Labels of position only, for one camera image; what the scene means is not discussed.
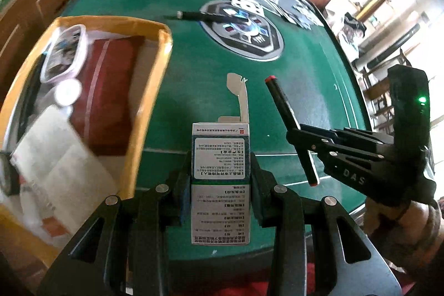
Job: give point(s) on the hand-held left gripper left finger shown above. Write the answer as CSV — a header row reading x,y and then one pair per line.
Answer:
x,y
185,209

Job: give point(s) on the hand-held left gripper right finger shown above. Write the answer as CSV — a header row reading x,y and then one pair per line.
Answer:
x,y
256,199

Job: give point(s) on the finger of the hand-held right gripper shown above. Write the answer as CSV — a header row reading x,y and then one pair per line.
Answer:
x,y
340,136
357,171

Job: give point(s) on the teal white medicine box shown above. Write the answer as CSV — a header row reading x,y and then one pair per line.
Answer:
x,y
220,178

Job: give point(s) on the black stick red caps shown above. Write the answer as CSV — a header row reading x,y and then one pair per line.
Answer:
x,y
282,101

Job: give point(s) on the yellow cardboard box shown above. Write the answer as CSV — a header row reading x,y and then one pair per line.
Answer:
x,y
149,98

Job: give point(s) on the red pouch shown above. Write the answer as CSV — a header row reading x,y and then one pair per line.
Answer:
x,y
111,81

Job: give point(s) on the white pill bottle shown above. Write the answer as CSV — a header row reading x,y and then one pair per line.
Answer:
x,y
67,92

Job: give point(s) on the person's right forearm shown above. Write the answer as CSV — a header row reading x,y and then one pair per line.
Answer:
x,y
426,254

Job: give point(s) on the person's right hand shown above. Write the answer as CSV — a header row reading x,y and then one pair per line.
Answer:
x,y
395,223

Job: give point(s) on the pile of bags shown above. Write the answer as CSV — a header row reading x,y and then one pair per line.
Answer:
x,y
350,32

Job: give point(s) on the pile of playing cards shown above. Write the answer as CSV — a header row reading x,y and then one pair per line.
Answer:
x,y
277,1

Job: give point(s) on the thin black pen silver tip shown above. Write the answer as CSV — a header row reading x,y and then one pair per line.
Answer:
x,y
208,16

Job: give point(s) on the low wooden cabinet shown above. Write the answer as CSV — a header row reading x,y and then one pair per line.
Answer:
x,y
45,4

